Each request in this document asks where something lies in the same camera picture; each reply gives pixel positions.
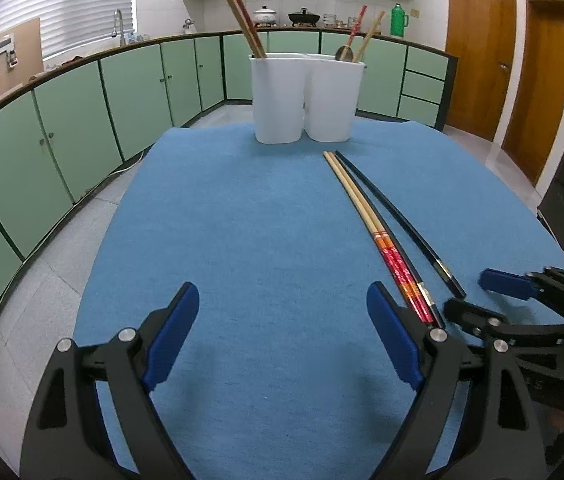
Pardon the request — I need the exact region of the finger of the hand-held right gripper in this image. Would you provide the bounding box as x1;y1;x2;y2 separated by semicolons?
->
478;266;564;321
443;298;564;342

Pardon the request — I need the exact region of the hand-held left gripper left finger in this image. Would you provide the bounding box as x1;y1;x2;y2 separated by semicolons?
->
19;281;200;480

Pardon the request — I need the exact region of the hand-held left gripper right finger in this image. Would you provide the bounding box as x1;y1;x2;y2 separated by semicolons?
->
366;281;550;480

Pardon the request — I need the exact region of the light wooden red-end chopstick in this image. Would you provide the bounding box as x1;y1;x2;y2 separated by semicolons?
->
323;151;427;323
329;151;438;323

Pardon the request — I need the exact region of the white two-compartment utensil holder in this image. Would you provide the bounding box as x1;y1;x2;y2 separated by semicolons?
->
249;52;367;145

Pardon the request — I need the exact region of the plain light wooden chopstick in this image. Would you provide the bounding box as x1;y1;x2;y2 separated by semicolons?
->
353;10;387;63

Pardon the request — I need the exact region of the red patterned chopstick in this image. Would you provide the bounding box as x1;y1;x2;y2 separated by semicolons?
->
347;5;369;50

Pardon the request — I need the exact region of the brown wooden chopstick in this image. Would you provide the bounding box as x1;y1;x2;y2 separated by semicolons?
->
232;0;267;58
224;0;261;59

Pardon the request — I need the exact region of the blue table mat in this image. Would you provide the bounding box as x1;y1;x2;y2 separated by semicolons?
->
73;120;564;480

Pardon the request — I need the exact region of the brown wooden door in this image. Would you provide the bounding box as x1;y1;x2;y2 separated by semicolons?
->
502;0;564;188
444;0;518;143

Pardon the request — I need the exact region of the green base cabinet with drawers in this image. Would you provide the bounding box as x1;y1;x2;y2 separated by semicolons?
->
222;30;458;133

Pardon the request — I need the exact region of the long green base cabinet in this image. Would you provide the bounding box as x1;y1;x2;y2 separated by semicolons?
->
0;30;255;386

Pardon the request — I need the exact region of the green thermos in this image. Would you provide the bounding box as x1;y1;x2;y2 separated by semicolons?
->
390;3;410;37

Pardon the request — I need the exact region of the brown water dispenser box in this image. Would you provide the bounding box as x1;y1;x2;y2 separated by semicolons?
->
0;16;45;111

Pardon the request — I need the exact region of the chrome kitchen faucet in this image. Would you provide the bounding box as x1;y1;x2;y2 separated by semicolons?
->
112;8;128;47

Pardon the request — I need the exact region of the black wok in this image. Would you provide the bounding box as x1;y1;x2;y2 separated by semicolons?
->
288;8;321;27

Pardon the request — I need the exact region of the white cooking pot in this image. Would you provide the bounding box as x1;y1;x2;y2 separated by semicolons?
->
253;5;279;27

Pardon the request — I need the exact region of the white window blind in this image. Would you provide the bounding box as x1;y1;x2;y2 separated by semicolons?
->
0;0;135;61

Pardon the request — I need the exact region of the white floor cable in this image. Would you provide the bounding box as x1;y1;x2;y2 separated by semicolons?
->
112;152;145;176

